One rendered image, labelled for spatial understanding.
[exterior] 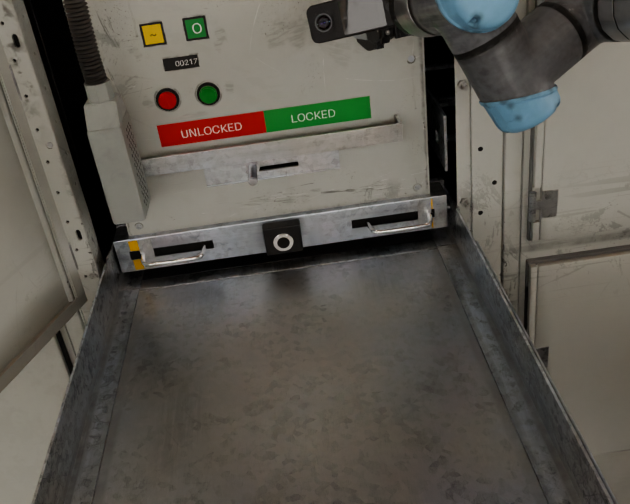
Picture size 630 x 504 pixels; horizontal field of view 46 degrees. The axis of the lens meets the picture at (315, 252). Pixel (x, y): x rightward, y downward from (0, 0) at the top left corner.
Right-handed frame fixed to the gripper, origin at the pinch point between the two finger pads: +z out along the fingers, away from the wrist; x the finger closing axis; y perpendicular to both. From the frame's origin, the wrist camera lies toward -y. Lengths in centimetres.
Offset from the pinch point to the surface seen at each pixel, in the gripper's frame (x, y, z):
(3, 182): -12, -51, 10
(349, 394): -44, -16, -20
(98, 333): -35, -44, 2
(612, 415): -80, 40, 5
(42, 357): -43, -55, 22
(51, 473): -40, -51, -24
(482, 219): -34.4, 17.1, 1.6
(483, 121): -18.3, 17.2, -2.7
